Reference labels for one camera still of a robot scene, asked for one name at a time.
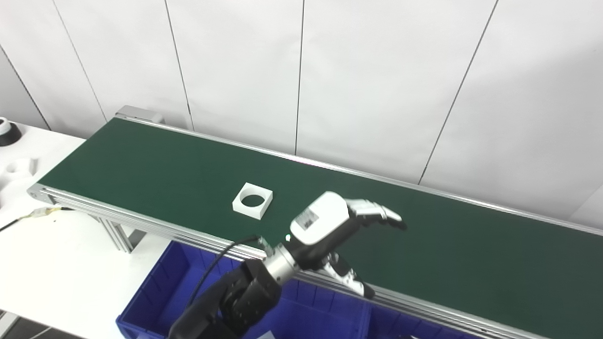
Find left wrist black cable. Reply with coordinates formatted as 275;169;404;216
186;234;264;311

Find grey conveyor end housing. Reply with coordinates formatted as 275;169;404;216
115;105;165;125

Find black cylinder white ring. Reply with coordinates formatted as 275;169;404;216
0;117;23;147

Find aluminium conveyor leg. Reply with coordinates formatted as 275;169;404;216
87;214;147;255

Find green conveyor belt aluminium frame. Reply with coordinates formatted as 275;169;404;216
27;117;603;339

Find cable with yellow connector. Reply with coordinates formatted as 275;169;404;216
0;206;76;234

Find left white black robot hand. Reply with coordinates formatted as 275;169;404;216
285;191;407;300

